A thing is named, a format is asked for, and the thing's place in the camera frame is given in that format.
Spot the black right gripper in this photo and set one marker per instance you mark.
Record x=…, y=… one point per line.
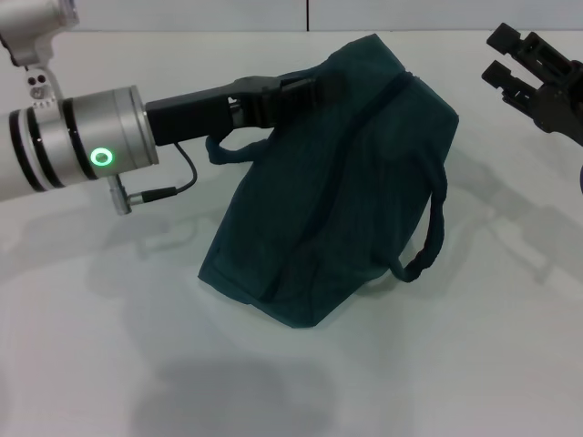
x=560, y=104

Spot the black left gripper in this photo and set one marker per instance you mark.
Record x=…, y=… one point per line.
x=196, y=116

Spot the dark teal insulated lunch bag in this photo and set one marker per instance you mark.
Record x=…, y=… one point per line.
x=328, y=191

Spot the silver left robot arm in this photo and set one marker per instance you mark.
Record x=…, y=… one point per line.
x=54, y=136

